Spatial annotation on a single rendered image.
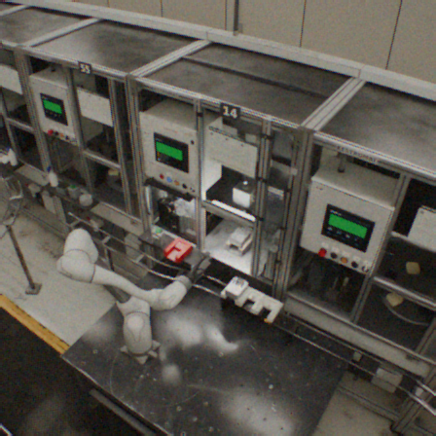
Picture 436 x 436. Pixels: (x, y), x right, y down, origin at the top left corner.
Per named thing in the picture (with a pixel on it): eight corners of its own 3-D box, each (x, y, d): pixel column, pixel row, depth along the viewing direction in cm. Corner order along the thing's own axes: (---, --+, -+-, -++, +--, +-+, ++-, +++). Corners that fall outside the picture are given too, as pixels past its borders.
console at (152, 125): (142, 177, 285) (135, 113, 255) (169, 157, 303) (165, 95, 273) (195, 199, 268) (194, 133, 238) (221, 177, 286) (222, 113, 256)
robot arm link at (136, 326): (126, 355, 257) (121, 335, 242) (126, 330, 270) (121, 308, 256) (153, 352, 259) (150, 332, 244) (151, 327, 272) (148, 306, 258)
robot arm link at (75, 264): (94, 273, 216) (95, 254, 226) (59, 264, 208) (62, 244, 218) (87, 289, 222) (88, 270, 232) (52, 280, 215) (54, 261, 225)
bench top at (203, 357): (60, 359, 263) (59, 355, 261) (165, 259, 331) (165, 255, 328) (272, 506, 202) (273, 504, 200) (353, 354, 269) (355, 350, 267)
